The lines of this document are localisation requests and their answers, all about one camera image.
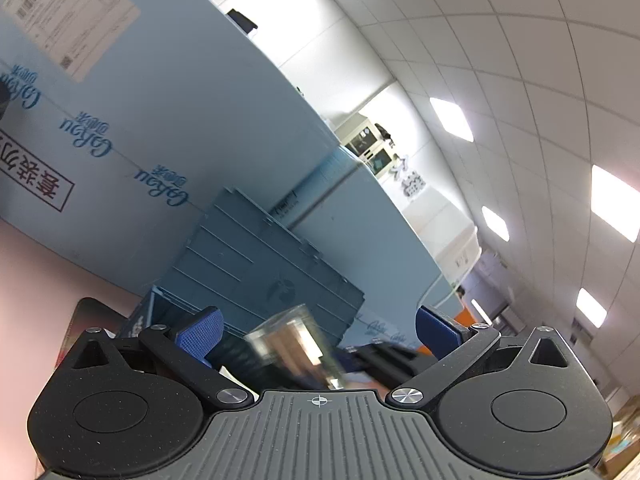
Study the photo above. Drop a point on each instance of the ceiling light panels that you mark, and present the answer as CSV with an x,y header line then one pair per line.
x,y
451,119

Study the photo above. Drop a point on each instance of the beige cabinet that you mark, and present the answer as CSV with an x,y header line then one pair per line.
x,y
362,140

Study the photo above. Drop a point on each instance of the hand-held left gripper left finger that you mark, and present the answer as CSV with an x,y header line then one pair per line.
x,y
200,334

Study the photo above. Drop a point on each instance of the light blue box with label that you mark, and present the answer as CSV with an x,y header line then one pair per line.
x,y
200,100

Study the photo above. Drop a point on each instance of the blue-grey plastic storage box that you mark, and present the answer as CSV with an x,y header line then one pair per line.
x,y
260,270

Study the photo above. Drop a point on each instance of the light blue cardboard box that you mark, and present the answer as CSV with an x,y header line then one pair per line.
x,y
370,225

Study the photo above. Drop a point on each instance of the black box-shaped object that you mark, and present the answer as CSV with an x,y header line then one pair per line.
x,y
243,21

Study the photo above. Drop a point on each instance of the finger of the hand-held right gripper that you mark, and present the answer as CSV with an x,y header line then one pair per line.
x,y
387,360

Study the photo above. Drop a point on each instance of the clear plastic case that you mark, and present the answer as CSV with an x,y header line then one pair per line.
x,y
292,345

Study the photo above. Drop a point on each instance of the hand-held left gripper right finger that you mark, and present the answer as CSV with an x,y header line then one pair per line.
x,y
434,331

